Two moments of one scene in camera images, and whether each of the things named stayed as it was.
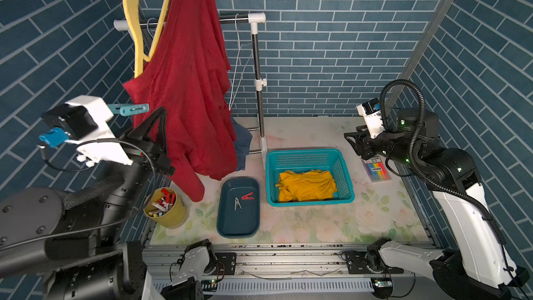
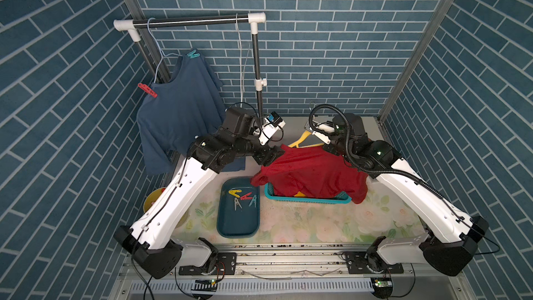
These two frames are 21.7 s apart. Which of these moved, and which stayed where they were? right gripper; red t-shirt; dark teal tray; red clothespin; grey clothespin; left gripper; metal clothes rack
Moved: left gripper; right gripper; red t-shirt
Stayed: metal clothes rack; grey clothespin; red clothespin; dark teal tray
